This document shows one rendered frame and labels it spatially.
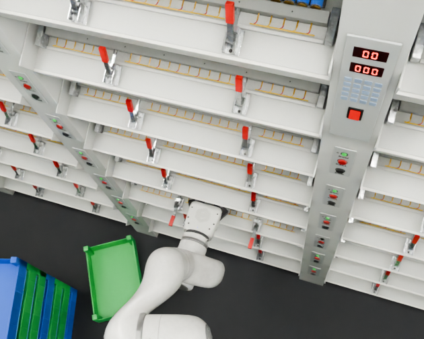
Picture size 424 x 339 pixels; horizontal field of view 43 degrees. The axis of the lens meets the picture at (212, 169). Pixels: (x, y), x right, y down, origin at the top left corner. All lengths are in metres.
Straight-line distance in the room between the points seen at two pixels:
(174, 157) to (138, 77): 0.38
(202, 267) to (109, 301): 0.86
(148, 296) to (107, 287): 1.10
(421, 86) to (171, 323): 0.68
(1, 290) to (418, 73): 1.47
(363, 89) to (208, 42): 0.25
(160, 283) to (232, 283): 1.02
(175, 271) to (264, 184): 0.33
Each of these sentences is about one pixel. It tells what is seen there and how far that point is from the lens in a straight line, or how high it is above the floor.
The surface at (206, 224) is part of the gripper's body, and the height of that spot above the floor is 0.60.
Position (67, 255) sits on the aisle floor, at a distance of 2.38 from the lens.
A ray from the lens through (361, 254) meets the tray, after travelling 1.73.
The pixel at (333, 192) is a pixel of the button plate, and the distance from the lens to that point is 1.22.
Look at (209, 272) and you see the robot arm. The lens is 1.50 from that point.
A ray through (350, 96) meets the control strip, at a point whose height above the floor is 1.42.
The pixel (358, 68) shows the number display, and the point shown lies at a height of 1.49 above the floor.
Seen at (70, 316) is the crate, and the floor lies 0.04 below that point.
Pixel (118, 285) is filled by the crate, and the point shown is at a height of 0.00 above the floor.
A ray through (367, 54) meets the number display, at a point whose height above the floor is 1.53.
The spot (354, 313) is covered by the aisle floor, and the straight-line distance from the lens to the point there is 2.19.
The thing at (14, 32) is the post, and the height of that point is 1.35.
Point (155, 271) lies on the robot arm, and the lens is 1.21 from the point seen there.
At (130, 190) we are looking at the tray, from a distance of 1.84.
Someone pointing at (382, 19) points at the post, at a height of 1.60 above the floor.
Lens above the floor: 2.15
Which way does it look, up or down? 66 degrees down
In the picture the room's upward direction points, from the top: 16 degrees counter-clockwise
